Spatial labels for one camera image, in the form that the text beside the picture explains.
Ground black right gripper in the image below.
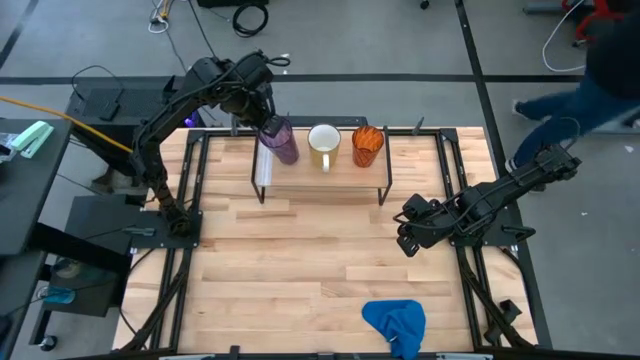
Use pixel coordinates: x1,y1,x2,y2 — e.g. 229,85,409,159
394,193,467,258

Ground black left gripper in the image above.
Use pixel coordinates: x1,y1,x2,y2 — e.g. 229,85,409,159
222,82,286,140

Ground purple ribbed plastic cup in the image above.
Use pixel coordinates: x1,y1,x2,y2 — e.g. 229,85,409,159
257,114,301,166

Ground white enamel mug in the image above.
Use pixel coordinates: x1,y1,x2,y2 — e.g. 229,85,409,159
306,123,343,174

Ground orange ribbed plastic cup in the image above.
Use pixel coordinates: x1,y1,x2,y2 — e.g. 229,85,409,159
351,124,386,169

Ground black power strip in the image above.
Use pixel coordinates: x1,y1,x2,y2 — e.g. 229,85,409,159
287,115,370,128

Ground blue cloth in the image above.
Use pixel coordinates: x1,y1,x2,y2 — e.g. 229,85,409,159
361,298,428,360

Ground black computer tower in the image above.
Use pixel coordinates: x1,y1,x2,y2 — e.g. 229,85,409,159
64,74,206,151

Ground black low stand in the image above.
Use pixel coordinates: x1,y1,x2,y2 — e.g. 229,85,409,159
29,194,154,347

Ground person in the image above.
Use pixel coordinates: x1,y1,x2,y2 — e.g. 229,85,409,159
504,0,640,174

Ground mint green stapler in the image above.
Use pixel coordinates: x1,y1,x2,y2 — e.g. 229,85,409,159
10,119,55,160

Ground black desk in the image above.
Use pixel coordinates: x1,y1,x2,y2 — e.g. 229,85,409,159
0,118,74,257

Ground red chair base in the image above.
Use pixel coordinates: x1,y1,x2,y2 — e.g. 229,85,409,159
562,0,609,47

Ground blue bottle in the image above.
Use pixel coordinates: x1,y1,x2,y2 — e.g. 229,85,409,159
37,285,77,305

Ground wooden shelf black metal frame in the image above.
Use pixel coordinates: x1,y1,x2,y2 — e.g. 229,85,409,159
249,123,394,207

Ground black coiled cable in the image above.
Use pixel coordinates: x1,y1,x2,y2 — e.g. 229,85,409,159
231,3,270,39

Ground long black floor cable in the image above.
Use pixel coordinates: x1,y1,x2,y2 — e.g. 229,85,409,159
187,0,219,61

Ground white plug cable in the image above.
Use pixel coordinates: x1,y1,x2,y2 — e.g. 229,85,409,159
147,0,174,35

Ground long white floor cable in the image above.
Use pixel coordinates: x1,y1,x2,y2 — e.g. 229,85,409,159
541,0,591,74

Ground yellow cable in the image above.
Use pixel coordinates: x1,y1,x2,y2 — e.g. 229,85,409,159
0,94,136,154

